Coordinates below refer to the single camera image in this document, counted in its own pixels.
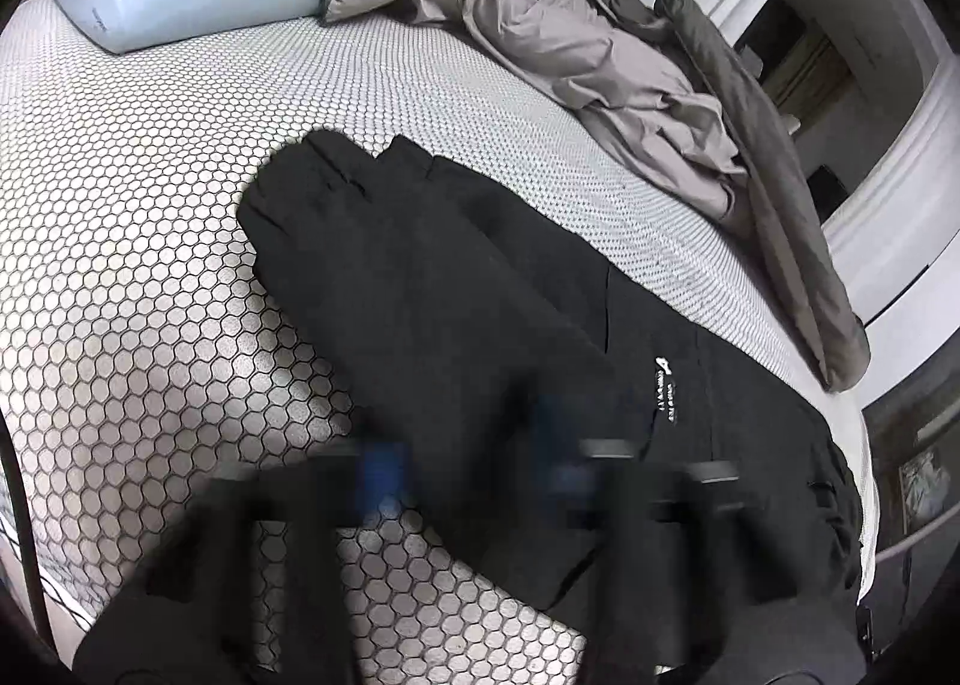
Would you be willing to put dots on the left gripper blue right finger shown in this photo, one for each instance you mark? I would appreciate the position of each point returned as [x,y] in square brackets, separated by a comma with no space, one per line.
[605,476]

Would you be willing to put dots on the white honeycomb pattern mattress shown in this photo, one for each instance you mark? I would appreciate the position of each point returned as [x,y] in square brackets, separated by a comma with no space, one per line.
[139,352]

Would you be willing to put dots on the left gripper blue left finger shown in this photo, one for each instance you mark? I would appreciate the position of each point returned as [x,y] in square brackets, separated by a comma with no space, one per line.
[363,475]

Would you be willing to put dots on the white wardrobe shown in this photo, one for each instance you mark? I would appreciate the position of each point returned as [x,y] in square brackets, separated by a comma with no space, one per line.
[890,134]

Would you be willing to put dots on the grey crumpled duvet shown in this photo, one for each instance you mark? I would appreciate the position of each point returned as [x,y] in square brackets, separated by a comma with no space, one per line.
[658,88]

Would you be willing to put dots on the black pants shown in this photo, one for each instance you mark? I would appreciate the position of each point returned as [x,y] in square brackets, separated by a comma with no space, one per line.
[468,325]

